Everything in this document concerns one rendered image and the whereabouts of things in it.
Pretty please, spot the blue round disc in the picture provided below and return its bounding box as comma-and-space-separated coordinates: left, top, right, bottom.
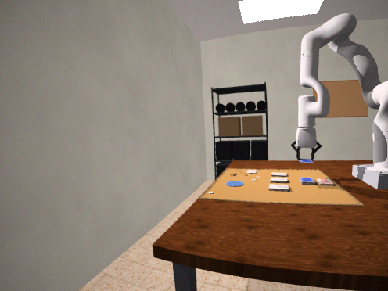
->
226, 181, 243, 187

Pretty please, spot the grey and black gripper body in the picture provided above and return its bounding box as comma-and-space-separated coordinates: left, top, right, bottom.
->
296, 128, 317, 148

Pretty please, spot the white playing card with red pips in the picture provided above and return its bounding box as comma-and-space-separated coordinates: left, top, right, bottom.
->
317, 179, 334, 185

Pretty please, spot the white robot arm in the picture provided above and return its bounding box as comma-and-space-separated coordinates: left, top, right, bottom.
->
299, 13, 388, 172

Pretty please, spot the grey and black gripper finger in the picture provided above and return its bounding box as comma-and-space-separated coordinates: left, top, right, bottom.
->
291, 141, 300, 160
311, 142, 322, 160

